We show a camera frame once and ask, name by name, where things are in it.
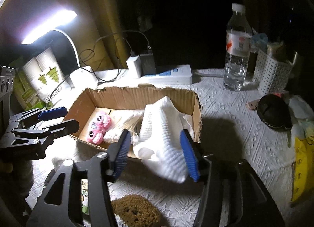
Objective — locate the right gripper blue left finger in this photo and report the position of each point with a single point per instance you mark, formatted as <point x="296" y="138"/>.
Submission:
<point x="106" y="167"/>

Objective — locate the brown sponge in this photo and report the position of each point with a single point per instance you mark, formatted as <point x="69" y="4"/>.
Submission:
<point x="135" y="210"/>

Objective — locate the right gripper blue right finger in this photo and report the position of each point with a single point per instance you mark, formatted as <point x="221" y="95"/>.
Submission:
<point x="204" y="169"/>

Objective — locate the open cardboard box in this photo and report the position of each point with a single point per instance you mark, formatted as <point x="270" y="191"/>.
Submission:
<point x="137" y="109"/>

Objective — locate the green tissue package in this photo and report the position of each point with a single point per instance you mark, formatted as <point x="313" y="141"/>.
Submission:
<point x="23" y="90"/>

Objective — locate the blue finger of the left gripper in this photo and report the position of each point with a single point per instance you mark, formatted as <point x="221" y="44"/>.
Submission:
<point x="52" y="112"/>
<point x="55" y="130"/>

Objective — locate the yellow packet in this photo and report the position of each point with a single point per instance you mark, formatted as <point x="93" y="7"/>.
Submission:
<point x="303" y="169"/>

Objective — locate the grey charger adapter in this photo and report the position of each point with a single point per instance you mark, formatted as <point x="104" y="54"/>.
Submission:
<point x="147" y="63"/>

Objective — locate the clear plastic water bottle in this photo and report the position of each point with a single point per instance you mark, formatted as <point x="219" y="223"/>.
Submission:
<point x="238" y="46"/>

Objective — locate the yellow curtain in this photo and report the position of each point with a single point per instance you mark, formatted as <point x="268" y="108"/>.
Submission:
<point x="96" y="33"/>

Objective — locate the pink plush toy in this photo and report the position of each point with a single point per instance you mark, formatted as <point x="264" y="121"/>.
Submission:
<point x="98" y="127"/>

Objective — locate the white desk lamp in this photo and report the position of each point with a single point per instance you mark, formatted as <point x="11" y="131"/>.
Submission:
<point x="49" y="33"/>

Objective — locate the white charger adapter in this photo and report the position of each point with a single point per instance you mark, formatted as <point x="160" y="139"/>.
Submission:
<point x="134" y="66"/>

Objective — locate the white knitted cloth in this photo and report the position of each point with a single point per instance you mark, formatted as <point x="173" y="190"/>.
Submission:
<point x="158" y="145"/>

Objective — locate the white textured tablecloth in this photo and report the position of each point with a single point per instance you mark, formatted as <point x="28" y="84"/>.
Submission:
<point x="226" y="128"/>

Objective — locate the black round case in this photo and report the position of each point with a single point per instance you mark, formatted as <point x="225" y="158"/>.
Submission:
<point x="274" y="112"/>

